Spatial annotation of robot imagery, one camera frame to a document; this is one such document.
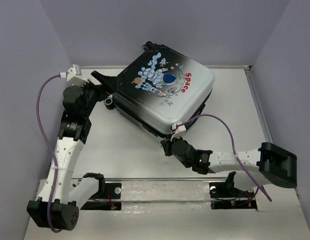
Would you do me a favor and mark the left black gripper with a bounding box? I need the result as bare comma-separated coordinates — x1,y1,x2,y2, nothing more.
81,71,121,116

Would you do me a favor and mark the small black kids suitcase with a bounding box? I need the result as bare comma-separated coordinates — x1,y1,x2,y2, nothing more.
112,41,215,138

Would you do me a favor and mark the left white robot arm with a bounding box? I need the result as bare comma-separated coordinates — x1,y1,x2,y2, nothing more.
26,67,111,233

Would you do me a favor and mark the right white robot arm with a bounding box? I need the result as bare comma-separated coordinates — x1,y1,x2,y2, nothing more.
160,137,298,196

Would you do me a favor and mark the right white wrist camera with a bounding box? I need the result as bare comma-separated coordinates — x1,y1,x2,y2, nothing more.
171,121,187,138

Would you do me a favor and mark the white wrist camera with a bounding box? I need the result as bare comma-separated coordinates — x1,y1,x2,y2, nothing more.
171,121,187,138
59,64,88,87

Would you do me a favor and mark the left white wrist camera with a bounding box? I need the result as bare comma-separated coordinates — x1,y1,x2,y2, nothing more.
59,64,88,87

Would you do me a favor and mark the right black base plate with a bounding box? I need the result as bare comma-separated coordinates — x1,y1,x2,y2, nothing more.
209,182,258,210

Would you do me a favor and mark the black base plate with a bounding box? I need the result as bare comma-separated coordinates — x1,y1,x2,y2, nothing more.
209,182,258,210
81,182,122,211

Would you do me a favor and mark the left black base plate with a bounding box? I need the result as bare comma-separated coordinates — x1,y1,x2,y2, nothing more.
81,182,122,211

